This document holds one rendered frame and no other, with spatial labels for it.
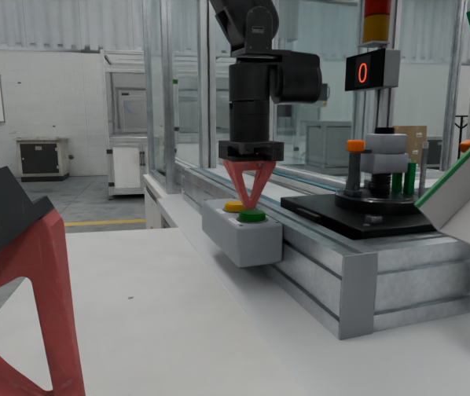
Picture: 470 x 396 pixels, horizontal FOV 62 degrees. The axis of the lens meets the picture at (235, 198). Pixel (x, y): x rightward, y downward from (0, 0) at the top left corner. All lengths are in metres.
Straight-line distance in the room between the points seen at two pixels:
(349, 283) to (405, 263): 0.08
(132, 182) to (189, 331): 5.45
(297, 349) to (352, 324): 0.07
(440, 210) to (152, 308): 0.37
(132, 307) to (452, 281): 0.41
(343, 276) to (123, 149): 5.50
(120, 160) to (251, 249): 5.37
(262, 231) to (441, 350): 0.25
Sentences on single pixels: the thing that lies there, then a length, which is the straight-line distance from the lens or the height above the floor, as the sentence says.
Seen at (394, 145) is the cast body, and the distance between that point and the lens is 0.65.
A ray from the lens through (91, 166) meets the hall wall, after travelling 8.75.
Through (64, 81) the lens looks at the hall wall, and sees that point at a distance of 8.81.
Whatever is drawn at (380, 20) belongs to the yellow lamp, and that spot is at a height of 1.30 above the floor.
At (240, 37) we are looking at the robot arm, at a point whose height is 1.21.
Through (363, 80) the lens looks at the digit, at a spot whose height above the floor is 1.19.
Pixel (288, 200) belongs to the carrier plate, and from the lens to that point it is 0.69.
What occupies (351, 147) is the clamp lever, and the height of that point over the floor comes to 1.07.
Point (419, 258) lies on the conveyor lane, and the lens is 0.52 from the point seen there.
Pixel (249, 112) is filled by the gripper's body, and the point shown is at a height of 1.12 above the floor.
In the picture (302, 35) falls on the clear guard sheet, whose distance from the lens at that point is 1.24.
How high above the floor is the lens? 1.10
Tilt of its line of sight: 11 degrees down
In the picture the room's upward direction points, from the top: straight up
